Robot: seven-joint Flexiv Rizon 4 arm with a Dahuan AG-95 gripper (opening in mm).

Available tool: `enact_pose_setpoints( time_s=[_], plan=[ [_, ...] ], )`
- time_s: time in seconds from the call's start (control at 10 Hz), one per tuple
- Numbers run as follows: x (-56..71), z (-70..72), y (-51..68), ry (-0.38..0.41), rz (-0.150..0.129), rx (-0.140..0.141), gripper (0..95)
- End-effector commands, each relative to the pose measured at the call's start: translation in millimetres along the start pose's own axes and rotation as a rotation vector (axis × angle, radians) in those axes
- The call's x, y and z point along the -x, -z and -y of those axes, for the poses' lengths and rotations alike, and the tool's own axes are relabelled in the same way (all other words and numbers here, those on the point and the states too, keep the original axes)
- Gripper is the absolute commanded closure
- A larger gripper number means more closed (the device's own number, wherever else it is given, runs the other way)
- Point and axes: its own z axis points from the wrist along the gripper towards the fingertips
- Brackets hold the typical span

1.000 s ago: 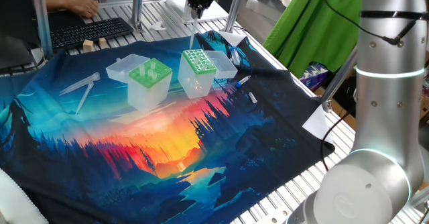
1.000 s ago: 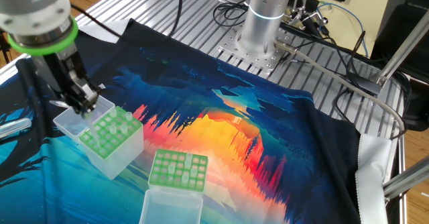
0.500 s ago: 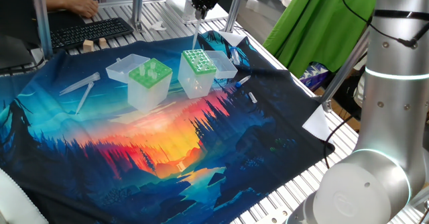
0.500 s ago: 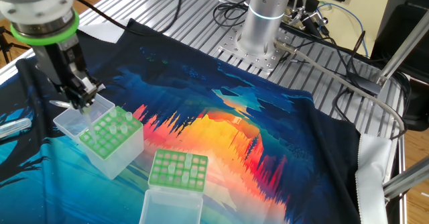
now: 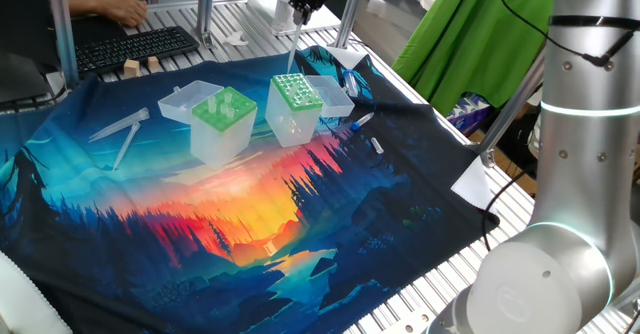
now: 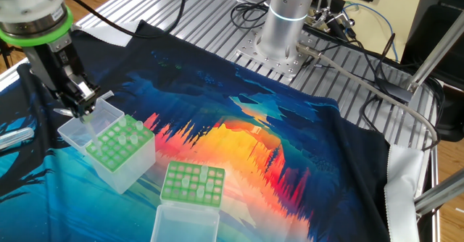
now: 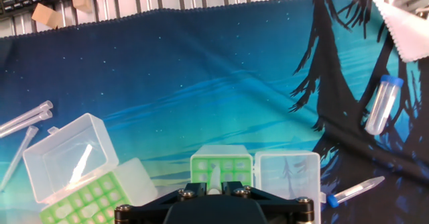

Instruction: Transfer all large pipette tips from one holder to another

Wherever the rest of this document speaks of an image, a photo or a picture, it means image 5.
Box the aluminium frame beam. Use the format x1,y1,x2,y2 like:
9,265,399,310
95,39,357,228
609,286,640,320

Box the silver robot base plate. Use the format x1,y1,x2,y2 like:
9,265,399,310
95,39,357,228
392,307,436,334

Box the black camera cable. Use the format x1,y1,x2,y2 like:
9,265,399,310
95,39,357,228
494,0,640,69

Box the black computer keyboard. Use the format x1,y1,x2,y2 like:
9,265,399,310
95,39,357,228
74,25,201,78

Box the printed sunset landscape cloth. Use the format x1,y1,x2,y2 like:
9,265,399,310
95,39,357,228
0,45,501,334

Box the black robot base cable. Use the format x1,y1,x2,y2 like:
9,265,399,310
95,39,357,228
481,171,531,253

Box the slanted aluminium frame post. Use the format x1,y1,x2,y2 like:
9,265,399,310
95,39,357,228
474,48,547,169

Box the blue patterned box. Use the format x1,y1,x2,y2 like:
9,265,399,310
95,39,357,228
446,93,494,136

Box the person bare hand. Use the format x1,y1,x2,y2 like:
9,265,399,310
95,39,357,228
99,0,150,29

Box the bright green fabric sheet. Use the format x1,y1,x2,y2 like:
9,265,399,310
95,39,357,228
391,0,555,118

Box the crumpled white paper scrap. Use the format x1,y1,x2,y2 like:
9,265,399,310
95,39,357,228
222,30,250,47

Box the person dark clothed torso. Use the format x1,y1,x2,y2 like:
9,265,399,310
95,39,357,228
0,0,126,70

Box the slim blue-capped conical tube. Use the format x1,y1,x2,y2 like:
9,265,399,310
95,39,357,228
349,112,375,133

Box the person bare forearm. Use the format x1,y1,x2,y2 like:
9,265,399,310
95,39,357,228
67,0,106,21

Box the white stand with base plate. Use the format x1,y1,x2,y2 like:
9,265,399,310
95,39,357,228
246,0,342,38

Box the clear box green tip rack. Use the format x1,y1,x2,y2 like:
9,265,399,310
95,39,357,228
157,79,259,169
264,72,356,149

